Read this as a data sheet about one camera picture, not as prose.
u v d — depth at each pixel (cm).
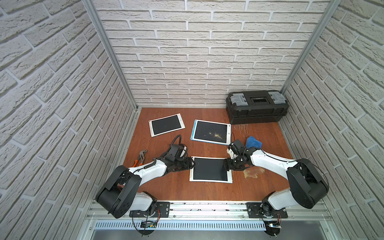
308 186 44
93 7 71
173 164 68
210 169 91
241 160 65
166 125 109
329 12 71
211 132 104
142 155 92
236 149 72
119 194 41
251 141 95
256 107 97
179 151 71
